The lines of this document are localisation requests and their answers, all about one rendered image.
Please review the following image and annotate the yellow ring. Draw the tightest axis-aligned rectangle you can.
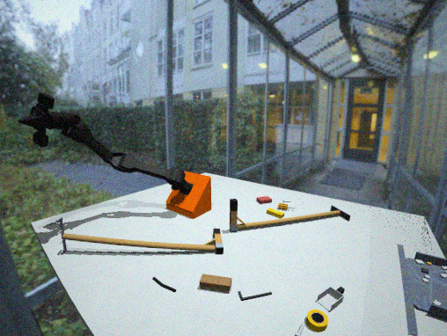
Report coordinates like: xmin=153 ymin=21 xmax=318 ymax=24
xmin=305 ymin=310 xmax=328 ymax=332

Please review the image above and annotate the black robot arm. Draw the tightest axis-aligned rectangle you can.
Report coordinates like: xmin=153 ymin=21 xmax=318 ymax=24
xmin=61 ymin=113 xmax=194 ymax=195

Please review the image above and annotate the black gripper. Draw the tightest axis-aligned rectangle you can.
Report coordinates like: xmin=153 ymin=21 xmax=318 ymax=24
xmin=18 ymin=92 xmax=65 ymax=148

